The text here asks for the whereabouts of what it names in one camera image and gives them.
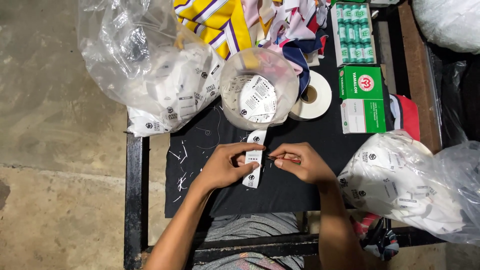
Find yellow purple striped fabric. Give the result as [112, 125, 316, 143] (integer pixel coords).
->
[173, 0, 253, 61]

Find red fabric piece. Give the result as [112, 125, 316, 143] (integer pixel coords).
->
[389, 94, 421, 142]

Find black plastic bag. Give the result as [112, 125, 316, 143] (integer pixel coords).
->
[438, 60, 480, 151]

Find brown wooden board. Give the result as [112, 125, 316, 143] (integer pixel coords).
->
[397, 1, 444, 154]

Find white tape roll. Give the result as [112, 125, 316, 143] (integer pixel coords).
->
[288, 70, 333, 122]

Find person's grey shirt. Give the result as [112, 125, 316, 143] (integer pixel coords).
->
[192, 212, 305, 270]

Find loose white thread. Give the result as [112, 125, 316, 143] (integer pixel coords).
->
[194, 106, 223, 151]

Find person's right hand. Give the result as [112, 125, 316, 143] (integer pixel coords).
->
[268, 142, 337, 187]

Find person's left hand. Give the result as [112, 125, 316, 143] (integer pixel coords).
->
[193, 142, 267, 192]

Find open box of green spools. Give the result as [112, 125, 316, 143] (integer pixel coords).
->
[330, 2, 377, 68]

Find black cloth mat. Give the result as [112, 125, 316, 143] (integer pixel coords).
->
[164, 15, 392, 219]

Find black metal table frame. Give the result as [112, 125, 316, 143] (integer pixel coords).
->
[123, 0, 448, 270]

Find closed green white thread box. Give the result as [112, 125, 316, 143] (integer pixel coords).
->
[338, 65, 387, 135]

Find heap of mixed fabric scraps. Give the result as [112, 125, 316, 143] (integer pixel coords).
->
[240, 0, 331, 96]

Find clear bag of white labels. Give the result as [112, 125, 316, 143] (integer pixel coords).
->
[77, 0, 226, 138]
[337, 130, 480, 245]

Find red handled cutting tool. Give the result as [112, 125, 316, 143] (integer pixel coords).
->
[266, 155, 302, 165]

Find white printed label strip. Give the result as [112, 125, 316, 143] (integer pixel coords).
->
[241, 128, 269, 189]

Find clear round plastic tub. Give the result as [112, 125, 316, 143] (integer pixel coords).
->
[219, 47, 300, 131]

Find white plastic sack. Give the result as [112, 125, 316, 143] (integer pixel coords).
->
[411, 0, 480, 55]

